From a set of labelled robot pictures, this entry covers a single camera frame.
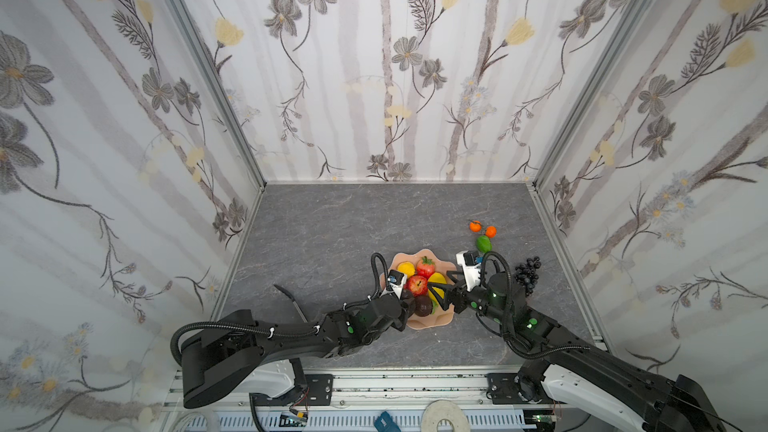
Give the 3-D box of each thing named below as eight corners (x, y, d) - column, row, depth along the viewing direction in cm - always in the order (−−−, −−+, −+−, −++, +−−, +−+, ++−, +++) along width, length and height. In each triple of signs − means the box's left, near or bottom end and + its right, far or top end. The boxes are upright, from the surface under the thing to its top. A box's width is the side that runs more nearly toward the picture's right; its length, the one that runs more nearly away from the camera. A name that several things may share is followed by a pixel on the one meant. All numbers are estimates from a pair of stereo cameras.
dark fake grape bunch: (508, 290, 94) (513, 282, 89) (519, 258, 101) (524, 250, 97) (528, 299, 92) (534, 292, 87) (537, 266, 99) (544, 258, 95)
